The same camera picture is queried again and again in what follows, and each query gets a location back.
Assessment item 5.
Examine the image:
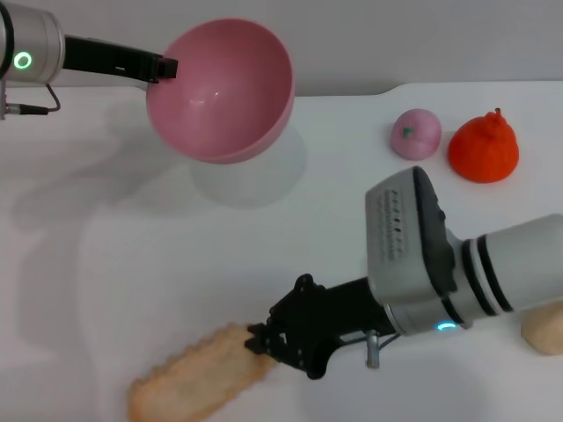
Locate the orange striped long bread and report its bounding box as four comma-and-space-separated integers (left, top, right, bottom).
127, 322, 277, 422

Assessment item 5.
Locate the pink round toy peach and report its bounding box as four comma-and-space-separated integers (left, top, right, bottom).
389, 107, 442, 162

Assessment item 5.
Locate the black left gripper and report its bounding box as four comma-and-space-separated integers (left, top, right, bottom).
62, 35, 179, 84

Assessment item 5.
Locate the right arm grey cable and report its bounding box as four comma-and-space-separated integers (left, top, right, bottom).
340, 328, 402, 370

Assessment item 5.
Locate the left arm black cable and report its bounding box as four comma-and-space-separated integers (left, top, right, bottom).
0, 82, 61, 120

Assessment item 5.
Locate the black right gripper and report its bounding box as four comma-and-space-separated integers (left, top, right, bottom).
244, 273, 398, 382

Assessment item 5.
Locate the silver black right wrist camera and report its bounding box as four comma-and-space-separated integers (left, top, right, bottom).
363, 165, 464, 329

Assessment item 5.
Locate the beige round bun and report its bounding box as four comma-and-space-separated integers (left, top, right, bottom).
520, 304, 563, 356

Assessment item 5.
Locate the pink plastic bowl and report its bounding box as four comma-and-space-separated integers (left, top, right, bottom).
145, 18, 296, 166

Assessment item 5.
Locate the red-orange toy fruit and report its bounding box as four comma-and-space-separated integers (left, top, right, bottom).
447, 106, 521, 185

